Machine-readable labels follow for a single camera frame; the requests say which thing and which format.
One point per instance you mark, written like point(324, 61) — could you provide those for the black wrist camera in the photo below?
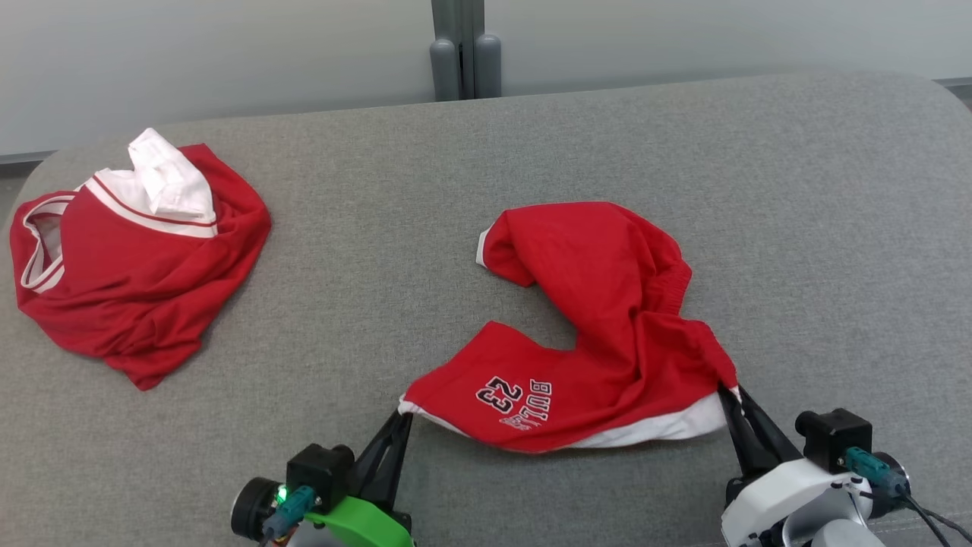
point(319, 471)
point(831, 437)

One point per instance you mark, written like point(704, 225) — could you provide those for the teal left camera plug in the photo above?
point(292, 509)

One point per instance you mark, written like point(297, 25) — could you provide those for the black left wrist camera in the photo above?
point(319, 471)

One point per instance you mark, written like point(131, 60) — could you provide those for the red white-sleeved Bulls jersey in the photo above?
point(137, 289)

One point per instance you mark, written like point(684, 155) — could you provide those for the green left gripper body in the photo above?
point(364, 528)

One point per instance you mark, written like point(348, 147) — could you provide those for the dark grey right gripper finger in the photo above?
point(743, 448)
point(771, 444)

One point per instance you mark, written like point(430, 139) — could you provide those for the teal camera plug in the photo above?
point(292, 509)
point(873, 467)

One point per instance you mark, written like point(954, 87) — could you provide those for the grey fabric sofa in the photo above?
point(380, 266)

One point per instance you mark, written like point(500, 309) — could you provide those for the teal right camera plug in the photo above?
point(873, 467)

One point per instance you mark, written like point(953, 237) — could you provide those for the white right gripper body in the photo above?
point(782, 497)

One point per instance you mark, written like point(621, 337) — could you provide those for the grey partition base strip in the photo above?
point(23, 157)
point(957, 80)

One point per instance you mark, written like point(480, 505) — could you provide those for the red Bulls 23 shorts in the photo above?
point(607, 304)

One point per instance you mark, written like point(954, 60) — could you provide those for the grey partition post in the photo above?
point(465, 38)

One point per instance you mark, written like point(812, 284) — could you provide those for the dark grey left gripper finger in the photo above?
point(395, 475)
point(373, 467)

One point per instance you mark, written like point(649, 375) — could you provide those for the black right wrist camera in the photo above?
point(831, 437)

